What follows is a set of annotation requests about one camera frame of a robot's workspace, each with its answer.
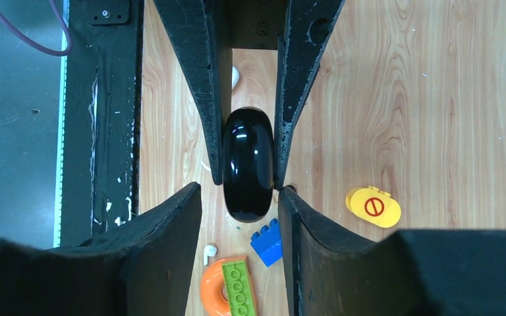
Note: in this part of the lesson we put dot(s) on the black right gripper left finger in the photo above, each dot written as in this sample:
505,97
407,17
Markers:
143,267

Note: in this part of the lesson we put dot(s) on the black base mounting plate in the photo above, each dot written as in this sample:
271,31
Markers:
99,120

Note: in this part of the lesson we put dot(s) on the blue toy building block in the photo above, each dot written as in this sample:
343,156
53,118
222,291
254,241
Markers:
267,243

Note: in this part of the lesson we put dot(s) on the yellow toy sign block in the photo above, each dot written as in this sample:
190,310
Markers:
374,205

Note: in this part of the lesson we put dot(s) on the green toy building plate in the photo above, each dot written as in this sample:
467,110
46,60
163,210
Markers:
239,288

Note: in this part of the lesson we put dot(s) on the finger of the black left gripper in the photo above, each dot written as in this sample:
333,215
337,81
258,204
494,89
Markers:
198,34
307,29

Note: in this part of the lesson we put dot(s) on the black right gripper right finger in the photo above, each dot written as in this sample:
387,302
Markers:
330,270

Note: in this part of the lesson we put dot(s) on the white earbud charging case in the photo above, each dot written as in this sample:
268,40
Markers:
235,76

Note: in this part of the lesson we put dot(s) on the white earbud near ring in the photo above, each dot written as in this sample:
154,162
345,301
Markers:
210,251

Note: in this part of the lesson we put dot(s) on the glossy black earbud charging case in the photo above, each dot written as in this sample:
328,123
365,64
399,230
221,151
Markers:
248,152

